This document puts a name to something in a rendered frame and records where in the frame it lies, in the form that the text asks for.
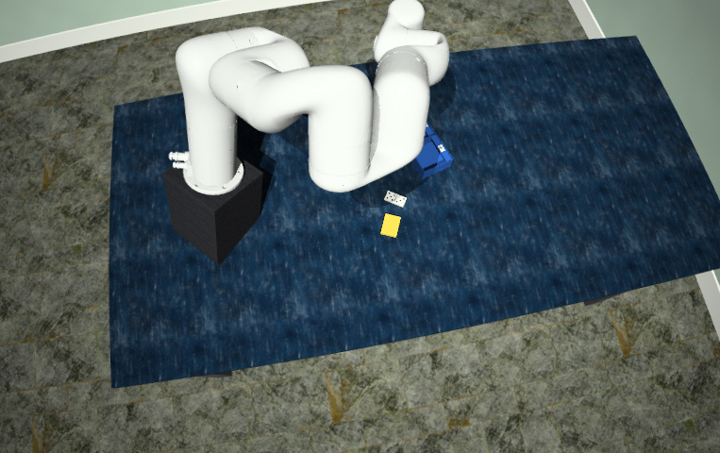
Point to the blue rack of bins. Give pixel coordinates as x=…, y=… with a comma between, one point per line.
x=431, y=156

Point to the grey and white domino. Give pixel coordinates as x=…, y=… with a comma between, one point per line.
x=395, y=199

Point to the yellow sticky note pad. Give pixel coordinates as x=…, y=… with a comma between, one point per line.
x=390, y=225

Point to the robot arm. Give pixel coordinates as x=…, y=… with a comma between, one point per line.
x=337, y=98

